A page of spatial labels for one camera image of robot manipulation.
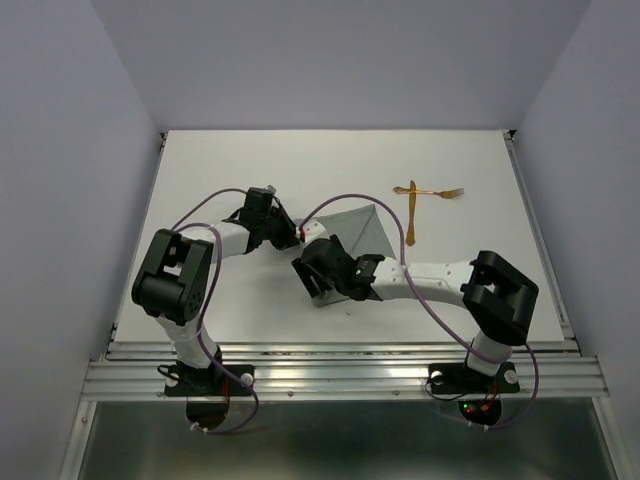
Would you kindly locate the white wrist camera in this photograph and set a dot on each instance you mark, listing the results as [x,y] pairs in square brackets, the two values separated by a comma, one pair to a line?
[272,189]
[312,230]

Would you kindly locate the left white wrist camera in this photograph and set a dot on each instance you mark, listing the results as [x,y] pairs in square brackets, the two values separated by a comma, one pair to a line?
[272,189]

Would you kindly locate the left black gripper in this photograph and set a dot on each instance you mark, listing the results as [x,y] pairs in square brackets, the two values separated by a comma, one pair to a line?
[288,239]

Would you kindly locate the grey cloth napkin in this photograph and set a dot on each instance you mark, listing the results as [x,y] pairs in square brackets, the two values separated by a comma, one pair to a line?
[360,232]

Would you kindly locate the gold knife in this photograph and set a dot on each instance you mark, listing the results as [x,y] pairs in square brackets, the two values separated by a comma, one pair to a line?
[412,202]

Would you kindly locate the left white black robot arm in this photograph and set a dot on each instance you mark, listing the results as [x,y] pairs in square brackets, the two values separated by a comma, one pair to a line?
[179,272]

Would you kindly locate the aluminium front rail frame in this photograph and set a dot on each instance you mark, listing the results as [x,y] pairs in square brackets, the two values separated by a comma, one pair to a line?
[341,371]

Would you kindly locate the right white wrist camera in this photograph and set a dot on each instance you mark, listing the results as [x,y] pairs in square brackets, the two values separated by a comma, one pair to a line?
[312,230]

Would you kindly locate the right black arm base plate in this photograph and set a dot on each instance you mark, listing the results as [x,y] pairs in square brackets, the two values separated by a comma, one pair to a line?
[458,378]

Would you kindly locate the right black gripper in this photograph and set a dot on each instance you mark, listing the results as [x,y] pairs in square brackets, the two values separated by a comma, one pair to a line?
[305,272]

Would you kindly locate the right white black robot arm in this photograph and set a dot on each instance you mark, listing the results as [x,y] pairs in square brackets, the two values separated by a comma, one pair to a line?
[500,299]

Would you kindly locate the gold fork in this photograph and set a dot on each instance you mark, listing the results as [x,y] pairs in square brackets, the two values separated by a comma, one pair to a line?
[445,194]

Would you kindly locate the aluminium right side rail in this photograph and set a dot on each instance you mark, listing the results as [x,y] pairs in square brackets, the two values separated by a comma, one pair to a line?
[567,329]

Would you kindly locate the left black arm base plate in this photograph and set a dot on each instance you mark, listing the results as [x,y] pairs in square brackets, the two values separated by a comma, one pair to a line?
[183,381]

